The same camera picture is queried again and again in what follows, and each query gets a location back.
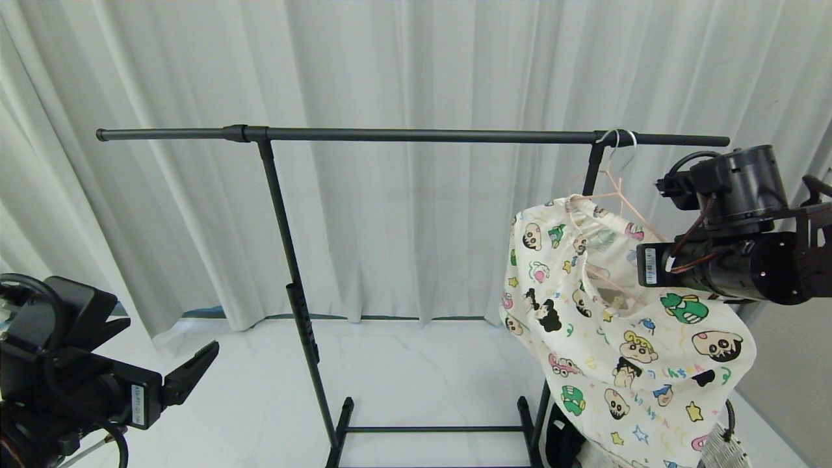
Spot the white curtain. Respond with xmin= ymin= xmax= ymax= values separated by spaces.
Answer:
xmin=0 ymin=0 xmax=832 ymax=355

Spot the cream printed garment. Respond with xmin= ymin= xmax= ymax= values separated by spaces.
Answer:
xmin=499 ymin=195 xmax=758 ymax=468

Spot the black clothes rack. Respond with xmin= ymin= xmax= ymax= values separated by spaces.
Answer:
xmin=96 ymin=125 xmax=731 ymax=468

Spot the white laundry basket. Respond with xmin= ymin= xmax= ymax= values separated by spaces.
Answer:
xmin=697 ymin=400 xmax=753 ymax=468

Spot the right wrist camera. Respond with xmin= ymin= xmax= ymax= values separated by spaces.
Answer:
xmin=655 ymin=156 xmax=716 ymax=210

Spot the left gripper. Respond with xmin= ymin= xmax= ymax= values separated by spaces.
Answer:
xmin=62 ymin=317 xmax=220 ymax=433

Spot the black garment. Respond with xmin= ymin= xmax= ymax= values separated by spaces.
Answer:
xmin=545 ymin=402 xmax=587 ymax=468

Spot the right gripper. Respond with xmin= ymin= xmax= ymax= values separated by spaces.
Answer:
xmin=637 ymin=237 xmax=748 ymax=301

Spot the pink clothes hanger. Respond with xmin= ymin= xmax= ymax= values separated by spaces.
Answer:
xmin=582 ymin=130 xmax=665 ymax=306
xmin=569 ymin=130 xmax=628 ymax=202

